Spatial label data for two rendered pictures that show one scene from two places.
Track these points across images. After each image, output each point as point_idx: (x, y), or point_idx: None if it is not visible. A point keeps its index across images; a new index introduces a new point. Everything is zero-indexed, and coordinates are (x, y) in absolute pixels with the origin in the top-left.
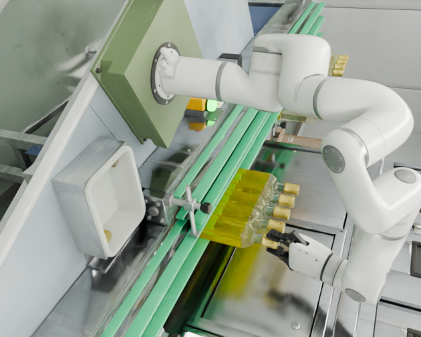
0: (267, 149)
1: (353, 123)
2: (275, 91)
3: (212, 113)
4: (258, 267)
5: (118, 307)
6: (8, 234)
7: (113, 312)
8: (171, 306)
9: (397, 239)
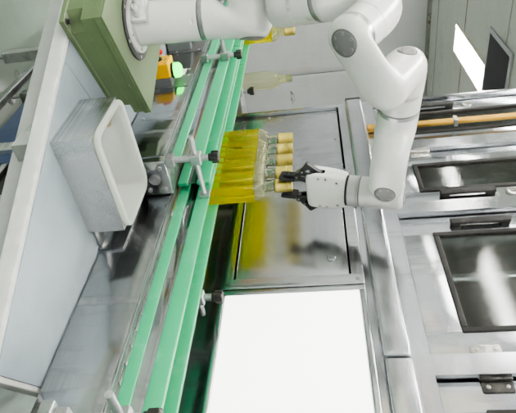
0: (239, 123)
1: (352, 7)
2: (260, 12)
3: (178, 80)
4: (275, 222)
5: (152, 276)
6: (22, 203)
7: (149, 280)
8: (204, 269)
9: (412, 120)
